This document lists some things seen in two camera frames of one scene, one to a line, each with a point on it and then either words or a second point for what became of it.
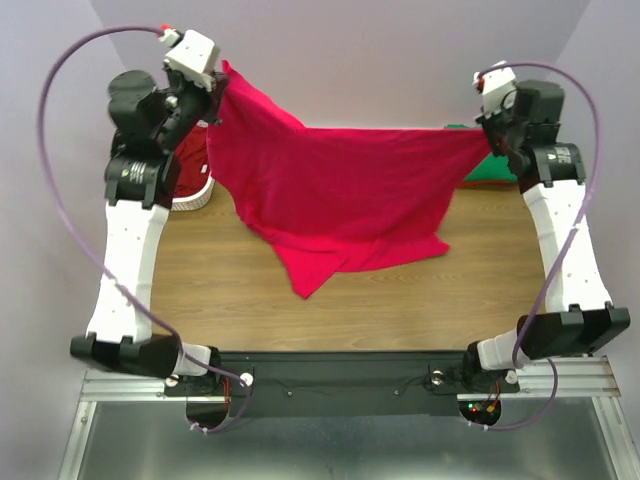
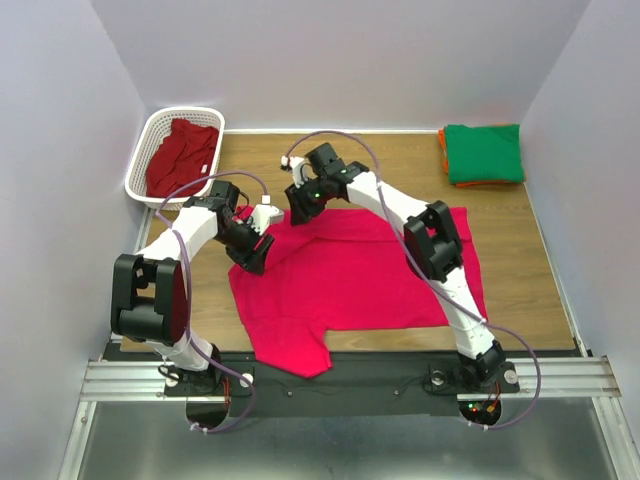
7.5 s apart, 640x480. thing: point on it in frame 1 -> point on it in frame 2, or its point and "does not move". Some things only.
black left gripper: (214, 100) -> (253, 260)
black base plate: (261, 384) does not move
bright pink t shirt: (330, 201) -> (349, 268)
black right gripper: (491, 124) -> (301, 210)
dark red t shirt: (192, 168) does not move
